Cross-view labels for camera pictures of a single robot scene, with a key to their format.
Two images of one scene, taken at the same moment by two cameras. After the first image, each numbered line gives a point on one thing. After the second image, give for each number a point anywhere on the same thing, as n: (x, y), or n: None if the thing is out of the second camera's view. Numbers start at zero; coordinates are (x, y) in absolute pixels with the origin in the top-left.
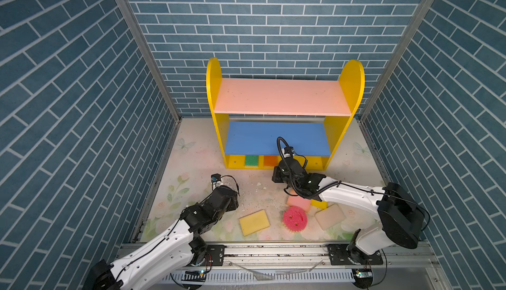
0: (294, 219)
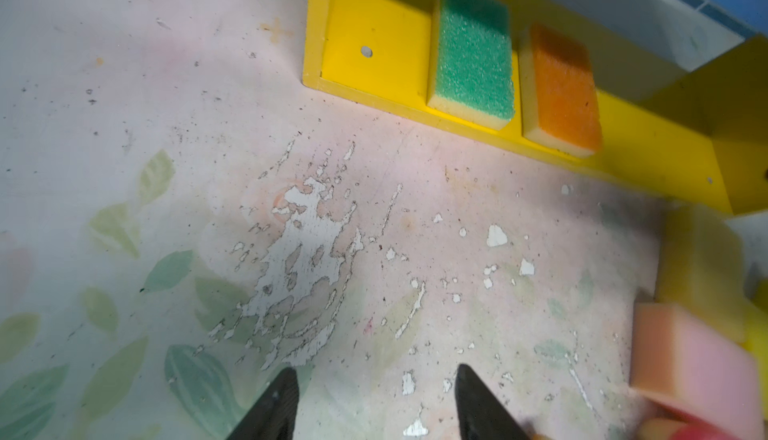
0: (664, 428)
